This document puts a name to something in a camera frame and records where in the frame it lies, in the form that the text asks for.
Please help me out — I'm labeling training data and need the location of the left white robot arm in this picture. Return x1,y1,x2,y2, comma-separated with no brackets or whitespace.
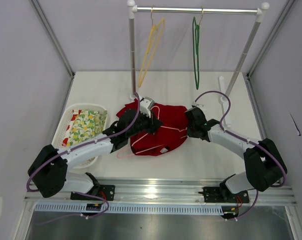
26,109,163,200

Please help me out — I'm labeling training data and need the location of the yellow clothes hanger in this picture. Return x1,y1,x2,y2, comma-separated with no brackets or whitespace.
138,7,166,88

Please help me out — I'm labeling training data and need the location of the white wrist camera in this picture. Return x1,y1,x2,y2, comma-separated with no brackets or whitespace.
139,96,155,118
192,101,205,108

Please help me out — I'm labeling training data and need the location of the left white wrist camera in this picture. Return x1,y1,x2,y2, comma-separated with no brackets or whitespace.
139,96,155,118

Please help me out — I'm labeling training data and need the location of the white clothes rack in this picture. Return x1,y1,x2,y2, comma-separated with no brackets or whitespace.
126,0,270,128

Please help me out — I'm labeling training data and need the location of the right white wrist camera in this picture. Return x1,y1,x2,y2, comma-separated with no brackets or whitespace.
192,101,205,108

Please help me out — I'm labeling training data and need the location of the green clothes hanger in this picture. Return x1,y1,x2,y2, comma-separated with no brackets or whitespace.
192,16,202,90

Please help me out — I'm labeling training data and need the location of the pink clothes hanger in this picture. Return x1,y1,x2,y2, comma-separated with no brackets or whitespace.
116,104,189,160

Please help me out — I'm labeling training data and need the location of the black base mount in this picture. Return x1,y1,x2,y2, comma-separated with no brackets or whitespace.
70,184,115,201
198,186,250,204

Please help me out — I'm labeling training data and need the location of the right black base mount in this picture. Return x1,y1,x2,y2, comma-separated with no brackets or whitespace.
198,186,250,204

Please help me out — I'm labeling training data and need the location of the red skirt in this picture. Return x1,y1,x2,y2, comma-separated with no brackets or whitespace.
115,98,189,157

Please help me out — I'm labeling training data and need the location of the aluminium mounting rail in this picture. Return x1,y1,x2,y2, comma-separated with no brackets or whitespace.
24,177,296,207

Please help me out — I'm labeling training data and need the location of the lemon print cloth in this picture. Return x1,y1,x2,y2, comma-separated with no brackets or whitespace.
62,109,108,147

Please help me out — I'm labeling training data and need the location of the white plastic laundry basket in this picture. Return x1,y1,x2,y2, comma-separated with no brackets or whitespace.
52,102,111,169

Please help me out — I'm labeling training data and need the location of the white slotted cable duct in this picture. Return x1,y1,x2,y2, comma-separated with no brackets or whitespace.
35,202,223,216

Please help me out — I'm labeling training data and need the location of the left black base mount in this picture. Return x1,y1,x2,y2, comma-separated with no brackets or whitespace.
70,184,115,201

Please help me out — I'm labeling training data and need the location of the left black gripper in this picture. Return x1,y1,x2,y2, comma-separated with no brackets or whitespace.
126,109,162,139

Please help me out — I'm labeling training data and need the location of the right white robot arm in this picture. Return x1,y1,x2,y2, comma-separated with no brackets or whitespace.
185,106,287,202

